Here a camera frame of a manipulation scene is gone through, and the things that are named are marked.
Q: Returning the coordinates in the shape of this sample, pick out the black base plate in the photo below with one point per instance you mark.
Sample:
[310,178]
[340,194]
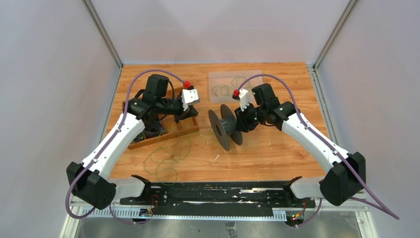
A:
[219,199]

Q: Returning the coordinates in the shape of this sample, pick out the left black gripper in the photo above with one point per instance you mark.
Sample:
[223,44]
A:
[191,112]

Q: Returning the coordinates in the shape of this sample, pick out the translucent plastic bin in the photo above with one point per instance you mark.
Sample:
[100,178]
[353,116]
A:
[223,83]

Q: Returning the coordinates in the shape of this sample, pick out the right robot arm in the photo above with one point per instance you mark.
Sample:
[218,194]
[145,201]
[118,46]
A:
[345,172]

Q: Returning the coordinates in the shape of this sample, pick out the wooden compartment tray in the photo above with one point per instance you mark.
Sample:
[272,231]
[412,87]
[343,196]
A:
[159,125]

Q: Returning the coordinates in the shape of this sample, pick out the aluminium frame rail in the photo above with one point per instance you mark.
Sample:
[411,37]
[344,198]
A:
[351,220]

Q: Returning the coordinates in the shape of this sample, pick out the dark grey spool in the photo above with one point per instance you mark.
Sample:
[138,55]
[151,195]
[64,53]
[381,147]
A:
[224,127]

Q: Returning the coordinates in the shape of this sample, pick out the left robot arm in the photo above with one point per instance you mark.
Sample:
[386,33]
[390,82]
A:
[88,180]

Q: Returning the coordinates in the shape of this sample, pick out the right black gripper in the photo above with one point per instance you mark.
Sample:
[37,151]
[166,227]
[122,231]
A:
[242,123]

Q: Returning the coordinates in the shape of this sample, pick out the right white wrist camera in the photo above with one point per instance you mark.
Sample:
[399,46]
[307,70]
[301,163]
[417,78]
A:
[242,95]

